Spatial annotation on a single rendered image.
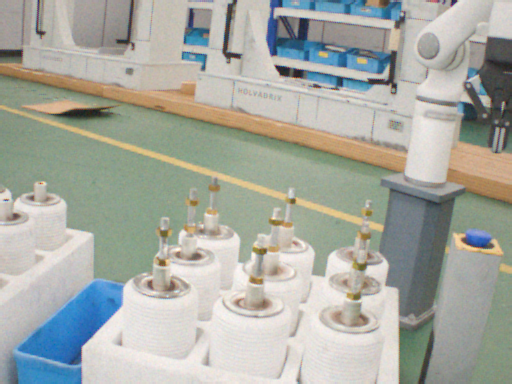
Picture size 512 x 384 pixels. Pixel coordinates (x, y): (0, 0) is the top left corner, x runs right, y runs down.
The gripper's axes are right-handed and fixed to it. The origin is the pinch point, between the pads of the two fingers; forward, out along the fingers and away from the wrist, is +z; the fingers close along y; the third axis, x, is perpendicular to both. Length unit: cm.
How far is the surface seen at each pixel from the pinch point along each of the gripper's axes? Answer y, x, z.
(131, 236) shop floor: -76, 62, 47
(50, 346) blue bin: -61, -13, 39
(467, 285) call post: -0.7, -3.5, 20.9
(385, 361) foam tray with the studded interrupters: -11.3, -15.3, 28.9
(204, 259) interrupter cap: -38.2, -8.3, 21.5
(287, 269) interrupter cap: -26.9, -6.6, 21.5
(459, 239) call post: -2.7, 0.3, 15.4
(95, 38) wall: -378, 665, 23
